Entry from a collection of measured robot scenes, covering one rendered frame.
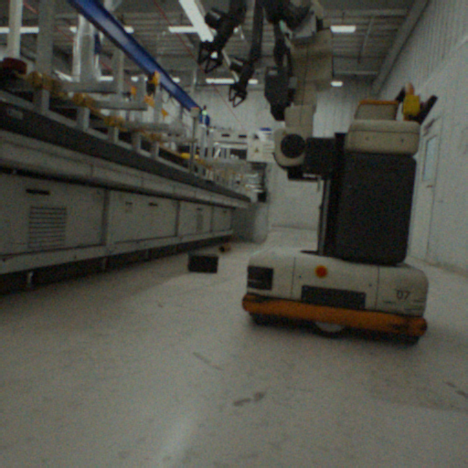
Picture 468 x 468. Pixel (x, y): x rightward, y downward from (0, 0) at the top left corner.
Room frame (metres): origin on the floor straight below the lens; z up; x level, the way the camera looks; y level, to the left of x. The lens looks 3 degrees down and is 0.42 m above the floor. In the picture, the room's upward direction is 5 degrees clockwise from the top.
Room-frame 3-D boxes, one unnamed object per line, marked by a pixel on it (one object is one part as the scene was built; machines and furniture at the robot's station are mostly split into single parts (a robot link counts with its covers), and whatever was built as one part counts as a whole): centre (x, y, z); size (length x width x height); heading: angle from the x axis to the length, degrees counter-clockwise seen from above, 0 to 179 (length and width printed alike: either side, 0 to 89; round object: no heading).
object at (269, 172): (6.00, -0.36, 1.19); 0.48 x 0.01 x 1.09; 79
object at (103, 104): (1.62, 0.62, 0.83); 0.43 x 0.03 x 0.04; 79
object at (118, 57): (1.84, 0.62, 0.90); 0.04 x 0.04 x 0.48; 79
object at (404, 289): (1.67, -0.44, 0.16); 0.67 x 0.64 x 0.25; 79
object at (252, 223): (6.50, 0.28, 0.95); 1.65 x 0.70 x 1.90; 79
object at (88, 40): (1.59, 0.67, 0.86); 0.04 x 0.04 x 0.48; 79
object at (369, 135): (1.65, -0.53, 0.59); 0.55 x 0.34 x 0.83; 169
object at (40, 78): (1.37, 0.71, 0.82); 0.14 x 0.06 x 0.05; 169
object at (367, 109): (1.65, -0.55, 0.87); 0.23 x 0.15 x 0.11; 169
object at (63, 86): (1.38, 0.67, 0.82); 0.43 x 0.03 x 0.04; 79
